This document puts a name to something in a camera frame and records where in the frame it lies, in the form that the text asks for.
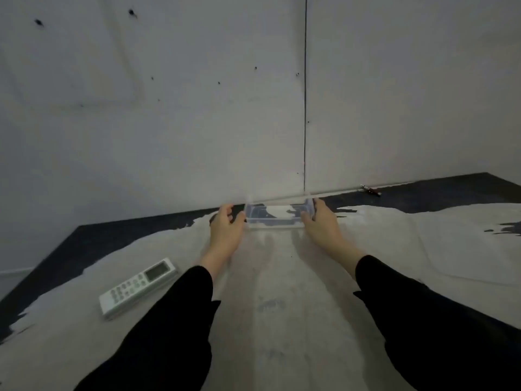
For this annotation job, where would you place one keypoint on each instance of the transparent plastic lid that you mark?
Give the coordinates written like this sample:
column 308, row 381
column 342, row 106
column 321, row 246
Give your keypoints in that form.
column 464, row 246

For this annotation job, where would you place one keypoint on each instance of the white remote control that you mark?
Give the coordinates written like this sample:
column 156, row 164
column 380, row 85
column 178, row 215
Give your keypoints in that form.
column 136, row 285

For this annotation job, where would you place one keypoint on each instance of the red and silver pen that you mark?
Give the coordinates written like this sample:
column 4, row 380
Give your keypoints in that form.
column 371, row 190

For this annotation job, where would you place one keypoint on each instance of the person's left forearm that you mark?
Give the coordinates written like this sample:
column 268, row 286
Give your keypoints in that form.
column 171, row 333

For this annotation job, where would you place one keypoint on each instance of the person's right hand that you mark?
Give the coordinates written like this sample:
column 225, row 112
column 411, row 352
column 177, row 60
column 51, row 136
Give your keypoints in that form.
column 325, row 232

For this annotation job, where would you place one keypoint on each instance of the transparent plastic box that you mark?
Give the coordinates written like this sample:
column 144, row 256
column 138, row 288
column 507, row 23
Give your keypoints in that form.
column 274, row 217

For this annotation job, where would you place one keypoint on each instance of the person's right forearm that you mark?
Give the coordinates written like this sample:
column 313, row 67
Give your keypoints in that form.
column 427, row 333

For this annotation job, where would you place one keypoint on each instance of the person's left hand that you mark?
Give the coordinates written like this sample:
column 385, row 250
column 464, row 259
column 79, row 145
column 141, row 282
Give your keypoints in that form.
column 224, row 236

